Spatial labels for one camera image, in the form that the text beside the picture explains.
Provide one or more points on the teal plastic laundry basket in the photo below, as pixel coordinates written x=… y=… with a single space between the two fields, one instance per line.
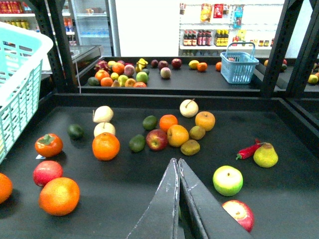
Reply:
x=21 y=55

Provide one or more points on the green apple far shelf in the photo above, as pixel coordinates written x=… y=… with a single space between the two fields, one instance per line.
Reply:
x=142 y=77

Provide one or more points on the white supermarket drinks shelf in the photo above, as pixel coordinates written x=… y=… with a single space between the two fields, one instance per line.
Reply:
x=18 y=13

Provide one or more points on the red apple near front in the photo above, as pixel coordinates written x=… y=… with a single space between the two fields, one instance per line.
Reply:
x=241 y=212

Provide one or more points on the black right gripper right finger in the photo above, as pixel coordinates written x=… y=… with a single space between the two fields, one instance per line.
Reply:
x=208 y=219

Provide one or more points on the large orange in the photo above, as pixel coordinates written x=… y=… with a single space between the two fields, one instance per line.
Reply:
x=105 y=146

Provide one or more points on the yellow lemon far shelf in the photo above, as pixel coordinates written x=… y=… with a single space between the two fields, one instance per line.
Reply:
x=193 y=64

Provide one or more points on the green apple shelf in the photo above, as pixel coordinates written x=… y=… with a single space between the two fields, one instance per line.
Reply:
x=142 y=77
x=227 y=180

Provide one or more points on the yellow green pear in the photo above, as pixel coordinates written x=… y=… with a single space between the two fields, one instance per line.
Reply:
x=265 y=156

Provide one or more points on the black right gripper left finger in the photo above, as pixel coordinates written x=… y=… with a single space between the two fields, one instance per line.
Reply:
x=160 y=219

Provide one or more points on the cream pear with stem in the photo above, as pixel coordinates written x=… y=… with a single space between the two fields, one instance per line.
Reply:
x=188 y=108

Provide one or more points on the orange front left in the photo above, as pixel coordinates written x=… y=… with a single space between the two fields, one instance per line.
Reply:
x=59 y=196

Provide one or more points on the red apple left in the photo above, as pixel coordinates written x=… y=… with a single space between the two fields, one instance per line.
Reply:
x=47 y=171

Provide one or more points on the pink peach far shelf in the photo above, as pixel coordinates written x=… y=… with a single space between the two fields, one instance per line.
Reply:
x=165 y=72

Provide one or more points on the orange shelf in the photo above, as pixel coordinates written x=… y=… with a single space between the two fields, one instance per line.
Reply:
x=106 y=82
x=118 y=68
x=100 y=74

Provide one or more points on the orange far shelf left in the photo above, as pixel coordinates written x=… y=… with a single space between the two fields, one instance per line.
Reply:
x=100 y=74

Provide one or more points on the orange persimmon green top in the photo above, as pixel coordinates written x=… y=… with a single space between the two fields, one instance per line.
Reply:
x=49 y=145

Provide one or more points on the orange beside far lemon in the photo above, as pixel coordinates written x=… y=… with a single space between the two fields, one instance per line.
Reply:
x=202 y=66

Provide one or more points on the green apple near shelf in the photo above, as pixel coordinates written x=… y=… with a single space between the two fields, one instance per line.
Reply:
x=227 y=180

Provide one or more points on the white condiment wall shelf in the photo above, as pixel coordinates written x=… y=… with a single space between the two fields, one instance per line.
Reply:
x=209 y=27

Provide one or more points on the yellow orange apple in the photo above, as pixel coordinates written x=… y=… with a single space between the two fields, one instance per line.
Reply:
x=206 y=120

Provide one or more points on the glass top freezer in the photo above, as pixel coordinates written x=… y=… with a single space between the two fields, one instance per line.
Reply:
x=80 y=53

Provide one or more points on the red apple centre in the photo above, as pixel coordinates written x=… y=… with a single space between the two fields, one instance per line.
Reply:
x=157 y=140

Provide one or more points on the light blue handled basket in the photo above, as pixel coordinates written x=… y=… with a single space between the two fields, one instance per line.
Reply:
x=238 y=67

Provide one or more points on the orange far shelf upper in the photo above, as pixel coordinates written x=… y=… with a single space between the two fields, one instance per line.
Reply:
x=118 y=68

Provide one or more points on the orange far shelf front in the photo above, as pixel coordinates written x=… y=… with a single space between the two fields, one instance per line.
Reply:
x=106 y=82

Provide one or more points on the black metal display shelf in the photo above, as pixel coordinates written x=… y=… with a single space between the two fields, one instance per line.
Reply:
x=115 y=194

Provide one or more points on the pink dragon fruit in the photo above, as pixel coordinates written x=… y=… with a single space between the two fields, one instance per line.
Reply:
x=102 y=65

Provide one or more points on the dark red apple far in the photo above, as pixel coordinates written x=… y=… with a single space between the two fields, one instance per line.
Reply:
x=176 y=63

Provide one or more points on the red chili pepper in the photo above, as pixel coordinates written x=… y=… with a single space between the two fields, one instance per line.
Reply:
x=249 y=151

